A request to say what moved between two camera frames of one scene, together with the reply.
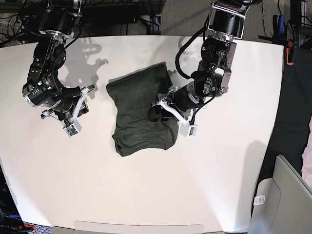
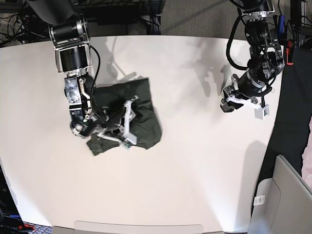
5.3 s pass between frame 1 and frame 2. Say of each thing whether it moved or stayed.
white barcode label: stayed
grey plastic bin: stayed
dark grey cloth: stayed
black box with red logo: stayed
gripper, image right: moved
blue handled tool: stayed
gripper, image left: moved
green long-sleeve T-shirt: moved
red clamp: stayed
